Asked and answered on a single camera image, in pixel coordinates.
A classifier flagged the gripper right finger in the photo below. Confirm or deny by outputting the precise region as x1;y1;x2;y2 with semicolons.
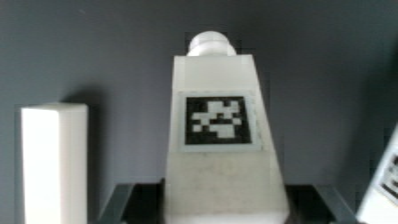
284;185;355;224

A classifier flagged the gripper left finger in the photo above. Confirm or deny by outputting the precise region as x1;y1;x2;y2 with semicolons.
96;182;165;224

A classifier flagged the white table leg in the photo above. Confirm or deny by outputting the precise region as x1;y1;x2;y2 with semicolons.
164;31;290;224

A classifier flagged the white U-shaped workspace fence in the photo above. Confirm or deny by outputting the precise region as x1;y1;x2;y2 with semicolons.
21;103;89;224

